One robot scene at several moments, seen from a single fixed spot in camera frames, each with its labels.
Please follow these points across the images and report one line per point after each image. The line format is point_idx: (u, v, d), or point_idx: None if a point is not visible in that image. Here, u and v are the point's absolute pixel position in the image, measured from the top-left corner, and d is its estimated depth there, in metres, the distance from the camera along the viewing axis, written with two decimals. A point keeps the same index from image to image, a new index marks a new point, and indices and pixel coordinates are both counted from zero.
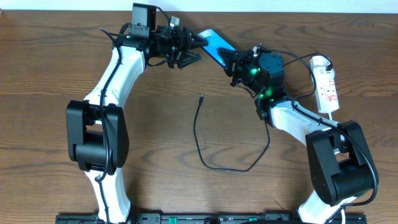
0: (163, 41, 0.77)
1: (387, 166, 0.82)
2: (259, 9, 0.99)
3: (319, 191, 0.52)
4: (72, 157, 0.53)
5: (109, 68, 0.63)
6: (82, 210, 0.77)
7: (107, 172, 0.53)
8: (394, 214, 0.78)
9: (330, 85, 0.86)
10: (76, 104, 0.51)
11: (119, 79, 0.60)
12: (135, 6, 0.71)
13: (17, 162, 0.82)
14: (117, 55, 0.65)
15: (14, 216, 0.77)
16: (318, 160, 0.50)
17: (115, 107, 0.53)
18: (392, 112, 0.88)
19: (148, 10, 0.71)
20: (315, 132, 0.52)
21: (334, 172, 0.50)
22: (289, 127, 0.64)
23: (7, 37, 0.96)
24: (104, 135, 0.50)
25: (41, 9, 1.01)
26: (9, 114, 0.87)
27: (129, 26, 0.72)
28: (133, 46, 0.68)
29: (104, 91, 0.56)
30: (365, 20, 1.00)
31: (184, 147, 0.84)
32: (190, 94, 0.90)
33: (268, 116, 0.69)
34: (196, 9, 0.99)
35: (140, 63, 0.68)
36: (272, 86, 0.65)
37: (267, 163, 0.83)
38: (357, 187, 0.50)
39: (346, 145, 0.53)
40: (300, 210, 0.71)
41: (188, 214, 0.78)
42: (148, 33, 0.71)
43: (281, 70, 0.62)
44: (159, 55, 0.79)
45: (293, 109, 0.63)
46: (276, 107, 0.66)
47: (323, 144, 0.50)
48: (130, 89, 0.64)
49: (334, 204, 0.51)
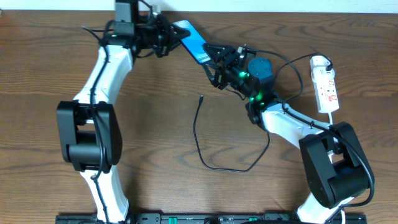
0: (148, 32, 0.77)
1: (388, 166, 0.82)
2: (259, 8, 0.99)
3: (317, 195, 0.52)
4: (66, 157, 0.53)
5: (97, 68, 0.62)
6: (82, 210, 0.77)
7: (102, 170, 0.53)
8: (394, 214, 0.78)
9: (330, 85, 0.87)
10: (66, 105, 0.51)
11: (108, 77, 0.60)
12: (116, 2, 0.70)
13: (17, 162, 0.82)
14: (104, 55, 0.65)
15: (14, 216, 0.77)
16: (312, 164, 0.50)
17: (106, 104, 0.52)
18: (392, 113, 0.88)
19: (130, 6, 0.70)
20: (308, 136, 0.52)
21: (330, 175, 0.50)
22: (282, 131, 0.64)
23: (8, 37, 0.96)
24: (97, 133, 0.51)
25: (40, 9, 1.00)
26: (9, 114, 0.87)
27: (113, 23, 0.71)
28: (120, 43, 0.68)
29: (94, 89, 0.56)
30: (365, 20, 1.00)
31: (184, 147, 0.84)
32: (190, 94, 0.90)
33: (260, 119, 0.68)
34: (196, 9, 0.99)
35: (128, 60, 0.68)
36: (262, 91, 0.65)
37: (267, 163, 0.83)
38: (354, 189, 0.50)
39: (339, 147, 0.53)
40: (300, 210, 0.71)
41: (188, 214, 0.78)
42: (133, 30, 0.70)
43: (270, 75, 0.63)
44: (147, 46, 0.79)
45: (284, 113, 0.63)
46: (267, 111, 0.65)
47: (316, 147, 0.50)
48: (119, 86, 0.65)
49: (332, 207, 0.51)
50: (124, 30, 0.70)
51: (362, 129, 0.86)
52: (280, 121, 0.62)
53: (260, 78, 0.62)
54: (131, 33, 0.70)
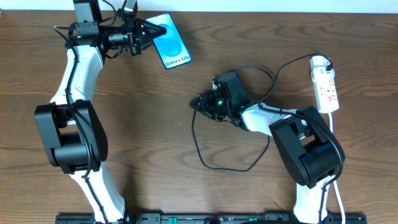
0: (112, 30, 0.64)
1: (387, 167, 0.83)
2: (260, 8, 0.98)
3: (295, 176, 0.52)
4: (53, 162, 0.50)
5: (66, 71, 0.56)
6: (82, 209, 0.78)
7: (91, 168, 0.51)
8: (394, 214, 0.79)
9: (330, 85, 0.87)
10: (43, 108, 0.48)
11: (80, 76, 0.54)
12: (75, 4, 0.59)
13: (17, 162, 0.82)
14: (72, 55, 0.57)
15: (15, 216, 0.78)
16: (283, 145, 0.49)
17: (84, 101, 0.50)
18: (393, 112, 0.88)
19: (92, 4, 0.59)
20: (278, 121, 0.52)
21: (301, 154, 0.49)
22: (259, 127, 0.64)
23: (8, 38, 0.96)
24: (80, 131, 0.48)
25: (40, 9, 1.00)
26: (9, 113, 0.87)
27: (76, 25, 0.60)
28: (87, 43, 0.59)
29: (68, 89, 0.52)
30: (366, 20, 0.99)
31: (184, 147, 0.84)
32: (190, 94, 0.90)
33: (241, 122, 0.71)
34: (195, 10, 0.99)
35: (98, 57, 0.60)
36: (235, 96, 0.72)
37: (267, 163, 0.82)
38: (326, 165, 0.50)
39: (309, 129, 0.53)
40: (295, 211, 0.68)
41: (188, 214, 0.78)
42: (97, 30, 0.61)
43: (236, 79, 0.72)
44: (111, 46, 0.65)
45: (259, 109, 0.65)
46: (245, 111, 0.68)
47: (286, 129, 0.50)
48: (94, 85, 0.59)
49: (310, 185, 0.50)
50: (89, 32, 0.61)
51: (362, 129, 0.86)
52: (254, 116, 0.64)
53: (228, 81, 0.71)
54: (96, 32, 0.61)
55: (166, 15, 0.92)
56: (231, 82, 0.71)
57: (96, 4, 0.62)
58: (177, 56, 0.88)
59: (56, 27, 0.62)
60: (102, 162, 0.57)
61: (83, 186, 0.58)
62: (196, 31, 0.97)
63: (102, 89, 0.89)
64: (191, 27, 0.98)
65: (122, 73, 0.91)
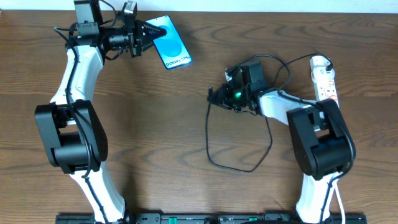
0: (113, 30, 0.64)
1: (387, 166, 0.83)
2: (260, 9, 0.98)
3: (301, 165, 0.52)
4: (53, 162, 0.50)
5: (66, 71, 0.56)
6: (82, 210, 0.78)
7: (91, 168, 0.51)
8: (394, 214, 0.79)
9: (330, 85, 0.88)
10: (43, 108, 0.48)
11: (81, 76, 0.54)
12: (76, 4, 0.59)
13: (17, 162, 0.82)
14: (73, 55, 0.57)
15: (15, 216, 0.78)
16: (297, 134, 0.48)
17: (84, 101, 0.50)
18: (393, 112, 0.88)
19: (92, 5, 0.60)
20: (295, 109, 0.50)
21: (314, 145, 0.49)
22: (275, 113, 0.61)
23: (8, 38, 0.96)
24: (80, 131, 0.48)
25: (40, 9, 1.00)
26: (9, 113, 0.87)
27: (76, 25, 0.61)
28: (87, 43, 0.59)
29: (68, 89, 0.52)
30: (366, 20, 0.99)
31: (184, 147, 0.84)
32: (190, 94, 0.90)
33: (258, 106, 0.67)
34: (196, 10, 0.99)
35: (99, 58, 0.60)
36: (255, 83, 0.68)
37: (267, 163, 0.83)
38: (337, 159, 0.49)
39: (325, 122, 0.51)
40: (298, 207, 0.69)
41: (188, 214, 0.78)
42: (97, 30, 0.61)
43: (259, 65, 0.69)
44: (111, 47, 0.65)
45: (278, 96, 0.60)
46: (264, 96, 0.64)
47: (303, 119, 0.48)
48: (94, 85, 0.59)
49: (316, 176, 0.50)
50: (89, 32, 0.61)
51: (362, 129, 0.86)
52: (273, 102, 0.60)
53: (250, 66, 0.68)
54: (97, 32, 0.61)
55: (166, 16, 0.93)
56: (252, 67, 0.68)
57: (96, 5, 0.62)
58: (177, 56, 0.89)
59: (56, 27, 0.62)
60: (102, 162, 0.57)
61: (83, 186, 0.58)
62: (196, 30, 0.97)
63: (102, 89, 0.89)
64: (191, 27, 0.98)
65: (123, 73, 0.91)
